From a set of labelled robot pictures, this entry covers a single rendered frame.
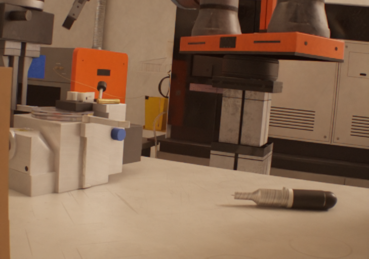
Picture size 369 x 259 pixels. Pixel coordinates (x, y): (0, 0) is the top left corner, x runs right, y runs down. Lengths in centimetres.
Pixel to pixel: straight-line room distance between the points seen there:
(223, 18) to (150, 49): 226
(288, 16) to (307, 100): 108
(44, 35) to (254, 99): 63
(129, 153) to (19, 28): 25
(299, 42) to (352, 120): 112
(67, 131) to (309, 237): 32
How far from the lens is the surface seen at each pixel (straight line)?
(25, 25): 69
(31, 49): 72
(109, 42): 375
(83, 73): 185
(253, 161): 119
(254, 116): 120
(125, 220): 51
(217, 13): 135
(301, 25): 105
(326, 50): 107
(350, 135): 210
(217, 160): 122
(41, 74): 192
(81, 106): 65
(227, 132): 122
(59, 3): 408
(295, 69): 211
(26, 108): 70
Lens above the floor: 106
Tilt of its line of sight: 6 degrees down
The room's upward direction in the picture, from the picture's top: 5 degrees clockwise
